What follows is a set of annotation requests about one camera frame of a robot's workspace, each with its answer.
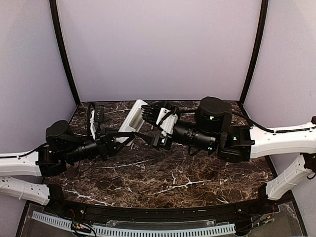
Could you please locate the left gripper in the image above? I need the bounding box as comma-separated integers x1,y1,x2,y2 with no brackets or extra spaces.
62,127,135,164

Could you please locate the white remote control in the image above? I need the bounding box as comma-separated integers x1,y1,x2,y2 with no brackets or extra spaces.
116,99,148,146

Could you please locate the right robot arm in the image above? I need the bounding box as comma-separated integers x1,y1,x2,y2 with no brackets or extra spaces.
141,97,316,214

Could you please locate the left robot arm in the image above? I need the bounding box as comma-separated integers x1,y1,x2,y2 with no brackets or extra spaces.
0,120,135,215

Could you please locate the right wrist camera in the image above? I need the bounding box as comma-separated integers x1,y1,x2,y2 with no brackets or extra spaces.
141,101,180,137

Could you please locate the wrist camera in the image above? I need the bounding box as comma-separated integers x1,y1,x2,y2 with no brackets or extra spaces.
86,102,104,140
141,101,180,137

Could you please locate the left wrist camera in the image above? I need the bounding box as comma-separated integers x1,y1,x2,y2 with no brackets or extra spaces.
86,102,104,140

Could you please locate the white slotted cable duct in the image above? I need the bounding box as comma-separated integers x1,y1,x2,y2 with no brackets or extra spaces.
32,211,236,237

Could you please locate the black front rail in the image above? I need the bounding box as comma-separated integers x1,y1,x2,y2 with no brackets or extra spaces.
24,190,297,225

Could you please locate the left black frame post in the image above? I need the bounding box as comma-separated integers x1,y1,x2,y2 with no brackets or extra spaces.
49,0,81,107

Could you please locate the black frame post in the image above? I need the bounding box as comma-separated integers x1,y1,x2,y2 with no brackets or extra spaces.
49,0,81,107
238,0,269,107

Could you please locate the right black frame post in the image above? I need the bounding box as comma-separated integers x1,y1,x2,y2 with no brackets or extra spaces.
238,0,269,107

